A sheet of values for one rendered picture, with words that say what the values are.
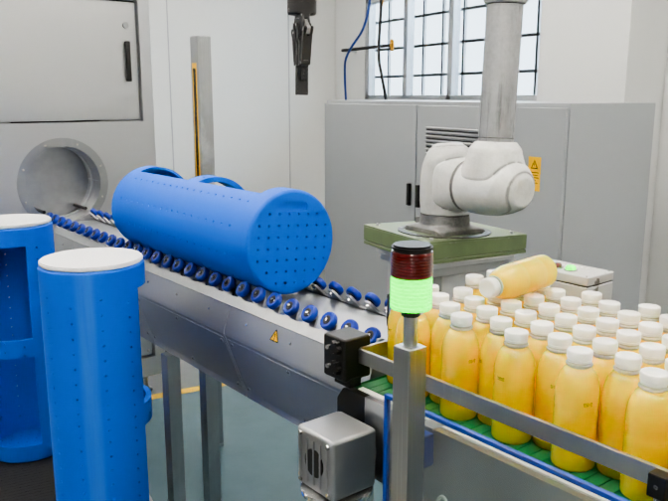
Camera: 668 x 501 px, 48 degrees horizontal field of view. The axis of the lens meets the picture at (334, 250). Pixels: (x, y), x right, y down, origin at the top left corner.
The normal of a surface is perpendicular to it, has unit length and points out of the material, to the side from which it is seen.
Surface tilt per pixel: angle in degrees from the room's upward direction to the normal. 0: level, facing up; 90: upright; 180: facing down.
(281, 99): 90
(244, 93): 90
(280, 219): 90
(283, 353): 70
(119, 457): 90
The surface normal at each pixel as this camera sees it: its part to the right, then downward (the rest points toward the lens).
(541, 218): -0.88, 0.10
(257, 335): -0.73, -0.21
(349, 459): 0.62, 0.16
